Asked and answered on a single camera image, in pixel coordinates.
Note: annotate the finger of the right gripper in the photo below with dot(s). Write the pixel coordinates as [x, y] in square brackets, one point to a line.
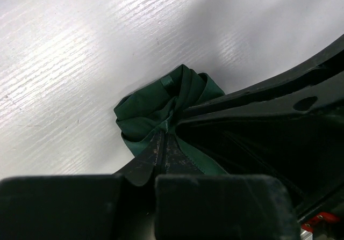
[322, 66]
[297, 138]

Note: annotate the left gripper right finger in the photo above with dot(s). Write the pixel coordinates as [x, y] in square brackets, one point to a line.
[211, 189]

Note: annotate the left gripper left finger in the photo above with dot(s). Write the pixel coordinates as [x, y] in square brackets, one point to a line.
[105, 206]

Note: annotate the dark green cloth napkin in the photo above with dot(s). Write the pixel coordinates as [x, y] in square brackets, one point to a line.
[158, 106]

